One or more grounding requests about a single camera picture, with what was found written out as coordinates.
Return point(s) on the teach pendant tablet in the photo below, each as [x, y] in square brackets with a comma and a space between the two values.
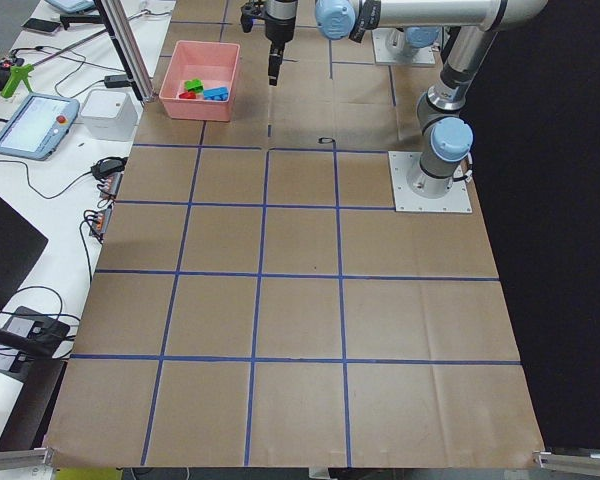
[38, 126]

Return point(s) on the white square device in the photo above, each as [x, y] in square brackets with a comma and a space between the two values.
[109, 115]

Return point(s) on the reach grabber tool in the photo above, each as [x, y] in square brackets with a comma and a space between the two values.
[20, 74]

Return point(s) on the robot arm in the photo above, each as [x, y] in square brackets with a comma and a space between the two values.
[410, 46]
[468, 29]

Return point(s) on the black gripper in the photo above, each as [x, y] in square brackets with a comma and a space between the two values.
[279, 22]

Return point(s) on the green toy block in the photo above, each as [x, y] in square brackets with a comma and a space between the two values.
[194, 84]

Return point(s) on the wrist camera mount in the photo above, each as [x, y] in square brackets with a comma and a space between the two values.
[251, 11]

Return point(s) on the pink plastic box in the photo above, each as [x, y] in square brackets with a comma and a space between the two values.
[216, 64]

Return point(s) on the blue toy block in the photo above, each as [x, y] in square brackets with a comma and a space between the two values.
[216, 94]

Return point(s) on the black power adapter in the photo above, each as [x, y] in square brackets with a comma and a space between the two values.
[116, 81]

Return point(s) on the red toy block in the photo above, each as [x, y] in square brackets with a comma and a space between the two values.
[188, 95]

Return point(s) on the aluminium frame post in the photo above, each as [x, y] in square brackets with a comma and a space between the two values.
[118, 26]

